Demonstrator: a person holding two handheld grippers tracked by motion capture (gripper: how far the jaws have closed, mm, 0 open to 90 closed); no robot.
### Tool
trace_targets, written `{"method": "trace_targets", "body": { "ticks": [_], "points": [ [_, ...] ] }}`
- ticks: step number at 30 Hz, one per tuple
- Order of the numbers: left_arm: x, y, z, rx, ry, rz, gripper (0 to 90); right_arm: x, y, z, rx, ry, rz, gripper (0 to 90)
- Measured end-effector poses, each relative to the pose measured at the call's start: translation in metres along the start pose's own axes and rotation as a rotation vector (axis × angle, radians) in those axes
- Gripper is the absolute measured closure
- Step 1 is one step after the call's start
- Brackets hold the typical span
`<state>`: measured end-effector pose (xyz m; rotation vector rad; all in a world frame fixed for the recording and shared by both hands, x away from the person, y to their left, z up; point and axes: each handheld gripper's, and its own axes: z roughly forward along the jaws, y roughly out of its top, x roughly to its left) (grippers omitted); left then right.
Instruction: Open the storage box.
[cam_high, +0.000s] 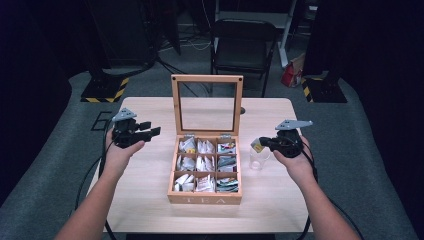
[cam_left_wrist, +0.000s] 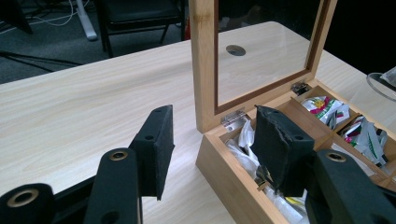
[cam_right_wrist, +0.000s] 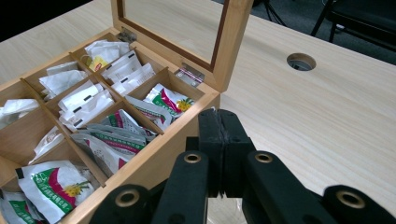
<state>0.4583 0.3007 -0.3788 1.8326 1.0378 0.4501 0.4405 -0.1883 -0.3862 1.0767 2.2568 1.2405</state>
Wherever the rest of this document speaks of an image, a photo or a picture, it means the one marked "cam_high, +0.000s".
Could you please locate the yellow label tea bag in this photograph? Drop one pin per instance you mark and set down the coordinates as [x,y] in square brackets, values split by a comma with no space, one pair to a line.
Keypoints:
[257,146]

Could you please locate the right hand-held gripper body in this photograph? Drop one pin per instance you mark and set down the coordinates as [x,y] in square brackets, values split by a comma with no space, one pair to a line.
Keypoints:
[288,143]

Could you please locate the person's left hand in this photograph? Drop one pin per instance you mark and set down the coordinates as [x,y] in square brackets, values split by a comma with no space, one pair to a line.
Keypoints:
[120,156]

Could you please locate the pile of tea bags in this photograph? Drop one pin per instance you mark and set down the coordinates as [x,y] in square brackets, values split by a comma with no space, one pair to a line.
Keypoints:
[206,165]

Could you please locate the clear glass cup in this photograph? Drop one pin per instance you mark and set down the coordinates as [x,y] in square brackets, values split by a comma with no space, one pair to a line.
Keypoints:
[258,161]

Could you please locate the black folding chair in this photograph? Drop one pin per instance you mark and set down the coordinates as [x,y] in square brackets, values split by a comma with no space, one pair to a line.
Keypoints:
[241,50]

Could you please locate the wooden tea box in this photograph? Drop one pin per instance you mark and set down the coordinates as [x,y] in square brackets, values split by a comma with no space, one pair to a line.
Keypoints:
[205,198]

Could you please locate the red paper bag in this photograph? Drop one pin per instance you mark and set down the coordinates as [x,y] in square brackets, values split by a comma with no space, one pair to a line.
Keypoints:
[291,75]

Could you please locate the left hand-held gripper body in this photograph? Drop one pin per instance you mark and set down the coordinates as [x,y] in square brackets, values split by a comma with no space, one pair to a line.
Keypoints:
[126,135]

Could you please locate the person's right hand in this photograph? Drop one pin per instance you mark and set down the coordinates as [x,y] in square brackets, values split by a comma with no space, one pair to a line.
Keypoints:
[298,166]

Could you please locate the black striped stand base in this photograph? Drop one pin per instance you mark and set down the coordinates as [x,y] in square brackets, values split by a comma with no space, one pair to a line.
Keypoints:
[325,91]
[103,90]

